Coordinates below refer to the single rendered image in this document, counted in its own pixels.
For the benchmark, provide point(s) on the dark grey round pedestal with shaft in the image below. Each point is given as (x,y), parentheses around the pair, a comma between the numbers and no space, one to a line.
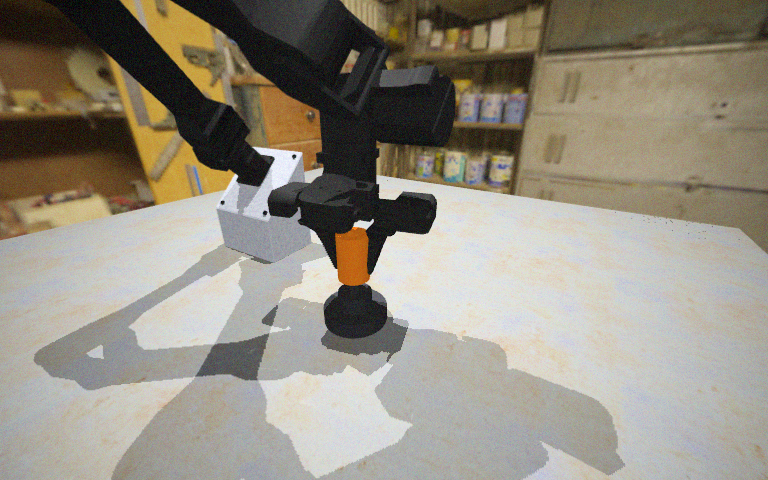
(355,311)

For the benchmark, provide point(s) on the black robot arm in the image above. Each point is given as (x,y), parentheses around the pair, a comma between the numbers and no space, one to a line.
(301,46)

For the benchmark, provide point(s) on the orange knob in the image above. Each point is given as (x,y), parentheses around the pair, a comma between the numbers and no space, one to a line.
(352,252)

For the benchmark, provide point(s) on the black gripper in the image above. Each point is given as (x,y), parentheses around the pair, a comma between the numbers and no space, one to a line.
(410,212)

